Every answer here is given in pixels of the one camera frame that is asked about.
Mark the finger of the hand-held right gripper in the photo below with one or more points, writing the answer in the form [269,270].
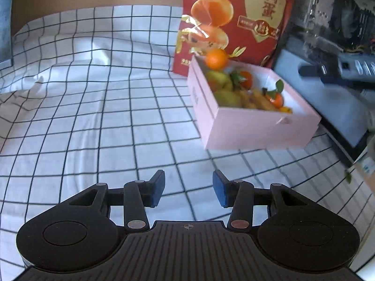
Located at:
[310,70]

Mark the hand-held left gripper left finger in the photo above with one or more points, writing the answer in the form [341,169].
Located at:
[158,190]

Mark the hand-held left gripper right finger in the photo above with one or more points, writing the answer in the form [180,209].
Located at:
[221,188]

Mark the large mandarin with leaf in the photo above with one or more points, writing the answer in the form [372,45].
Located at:
[277,99]

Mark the small orange mandarin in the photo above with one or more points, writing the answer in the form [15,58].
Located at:
[285,109]
[213,87]

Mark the plain yellow banana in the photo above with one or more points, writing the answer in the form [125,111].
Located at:
[265,104]

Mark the pink cardboard box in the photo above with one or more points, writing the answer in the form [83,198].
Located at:
[249,128]

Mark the yellow-green pear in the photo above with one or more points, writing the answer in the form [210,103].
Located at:
[227,99]

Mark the green apple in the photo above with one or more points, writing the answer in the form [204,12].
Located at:
[218,77]

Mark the grey flat panel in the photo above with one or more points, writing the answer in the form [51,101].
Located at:
[322,108]

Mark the metal computer chassis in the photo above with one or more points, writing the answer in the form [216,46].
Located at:
[337,11]

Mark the dark green leaf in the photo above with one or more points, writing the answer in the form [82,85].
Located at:
[235,79]

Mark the white black checked tablecloth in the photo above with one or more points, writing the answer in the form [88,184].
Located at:
[88,123]

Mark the brown cardboard carton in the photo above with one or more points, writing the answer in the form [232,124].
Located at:
[366,169]

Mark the small green leaf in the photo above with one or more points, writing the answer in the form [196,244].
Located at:
[348,177]

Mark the red printed bag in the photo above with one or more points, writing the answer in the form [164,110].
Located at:
[180,67]

